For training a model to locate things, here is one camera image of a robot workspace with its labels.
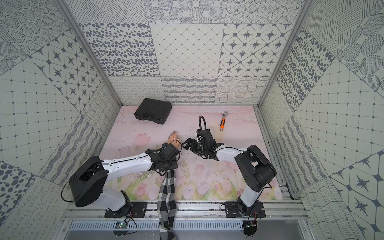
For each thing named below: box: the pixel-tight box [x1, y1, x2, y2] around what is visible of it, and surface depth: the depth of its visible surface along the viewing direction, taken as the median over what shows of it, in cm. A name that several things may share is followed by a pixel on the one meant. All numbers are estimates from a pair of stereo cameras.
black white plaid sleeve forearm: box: [157, 170, 178, 240], surface depth 71 cm
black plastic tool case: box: [134, 98, 172, 125], surface depth 117 cm
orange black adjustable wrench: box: [219, 110, 229, 132], surface depth 113 cm
